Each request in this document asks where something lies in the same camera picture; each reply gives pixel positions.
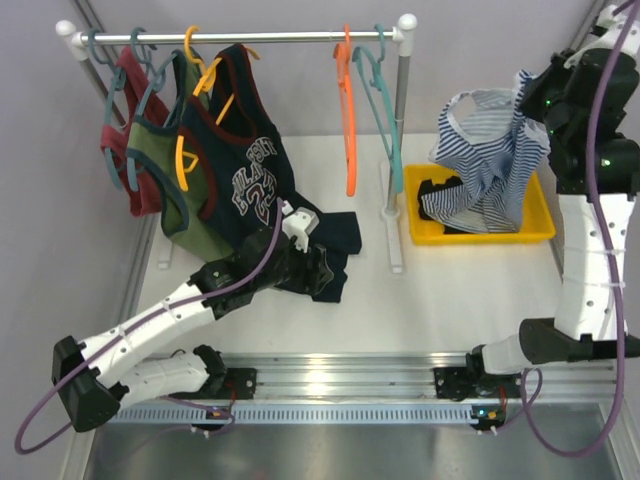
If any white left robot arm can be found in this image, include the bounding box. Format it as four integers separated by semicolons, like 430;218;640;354
52;228;333;432

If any maroon tank top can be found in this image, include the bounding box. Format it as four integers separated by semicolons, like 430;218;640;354
100;47;162;217

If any orange plastic hanger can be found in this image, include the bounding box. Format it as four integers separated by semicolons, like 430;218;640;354
333;24;358;197

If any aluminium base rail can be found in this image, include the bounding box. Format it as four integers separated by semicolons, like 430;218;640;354
111;353;615;425

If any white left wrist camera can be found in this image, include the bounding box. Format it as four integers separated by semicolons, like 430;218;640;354
281;200;320;253

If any yellow plastic hanger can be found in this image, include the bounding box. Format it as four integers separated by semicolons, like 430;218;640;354
174;25;261;192

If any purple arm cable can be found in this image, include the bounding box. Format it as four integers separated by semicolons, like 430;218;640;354
13;197;285;455
519;0;640;457

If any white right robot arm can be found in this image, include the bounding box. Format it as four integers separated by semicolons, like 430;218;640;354
466;6;639;397

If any yellow plastic tray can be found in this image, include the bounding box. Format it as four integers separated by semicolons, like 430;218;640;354
404;164;556;246

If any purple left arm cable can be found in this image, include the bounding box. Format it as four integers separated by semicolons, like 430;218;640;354
13;197;285;455

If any teal plastic hanger right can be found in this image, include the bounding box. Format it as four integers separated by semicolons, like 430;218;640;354
352;23;403;194

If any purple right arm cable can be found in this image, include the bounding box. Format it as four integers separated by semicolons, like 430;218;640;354
519;0;640;457

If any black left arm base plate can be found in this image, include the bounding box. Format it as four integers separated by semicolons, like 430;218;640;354
198;368;257;400

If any navy basketball tank top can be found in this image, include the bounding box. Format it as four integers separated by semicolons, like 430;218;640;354
179;44;362;303

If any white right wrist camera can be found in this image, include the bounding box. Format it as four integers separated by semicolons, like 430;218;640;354
563;5;639;70

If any blue white striped tank top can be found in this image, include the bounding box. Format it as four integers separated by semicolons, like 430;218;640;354
429;70;550;234

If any silver white clothes rack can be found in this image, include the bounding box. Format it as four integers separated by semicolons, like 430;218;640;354
55;13;417;274

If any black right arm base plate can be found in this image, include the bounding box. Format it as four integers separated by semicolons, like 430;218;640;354
433;367;505;402

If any black folded garment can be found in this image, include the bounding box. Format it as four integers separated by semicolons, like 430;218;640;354
417;176;468;235

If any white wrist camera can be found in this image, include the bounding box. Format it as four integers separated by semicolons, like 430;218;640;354
281;200;320;253
563;5;639;70

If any green tank top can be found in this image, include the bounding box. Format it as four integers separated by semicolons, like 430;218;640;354
126;50;233;262

